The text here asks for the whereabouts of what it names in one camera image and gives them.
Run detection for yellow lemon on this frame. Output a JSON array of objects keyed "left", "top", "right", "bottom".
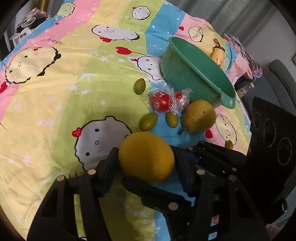
[{"left": 118, "top": 132, "right": 175, "bottom": 183}]

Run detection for yellow-green pear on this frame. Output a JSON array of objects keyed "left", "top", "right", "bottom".
[{"left": 178, "top": 99, "right": 216, "bottom": 135}]

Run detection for small green olive fruit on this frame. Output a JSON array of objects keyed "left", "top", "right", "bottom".
[{"left": 225, "top": 140, "right": 233, "bottom": 150}]

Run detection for grey sofa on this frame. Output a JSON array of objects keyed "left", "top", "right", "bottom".
[{"left": 234, "top": 59, "right": 295, "bottom": 118}]

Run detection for clutter pile of bags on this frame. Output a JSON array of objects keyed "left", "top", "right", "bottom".
[{"left": 10, "top": 8, "right": 52, "bottom": 46}]

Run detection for yellow bear water bottle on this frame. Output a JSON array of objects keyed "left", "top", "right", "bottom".
[{"left": 211, "top": 38, "right": 225, "bottom": 67}]

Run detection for colourful cartoon bed sheet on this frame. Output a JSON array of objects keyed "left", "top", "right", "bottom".
[{"left": 1, "top": 1, "right": 247, "bottom": 238}]

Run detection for green plastic basin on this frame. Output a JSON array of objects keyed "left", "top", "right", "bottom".
[{"left": 160, "top": 37, "right": 236, "bottom": 109}]

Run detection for folded pink patterned clothes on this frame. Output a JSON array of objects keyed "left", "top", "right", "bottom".
[{"left": 223, "top": 34, "right": 263, "bottom": 80}]

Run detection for red tomato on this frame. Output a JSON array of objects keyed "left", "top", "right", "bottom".
[
  {"left": 174, "top": 91, "right": 186, "bottom": 106},
  {"left": 149, "top": 92, "right": 172, "bottom": 113}
]

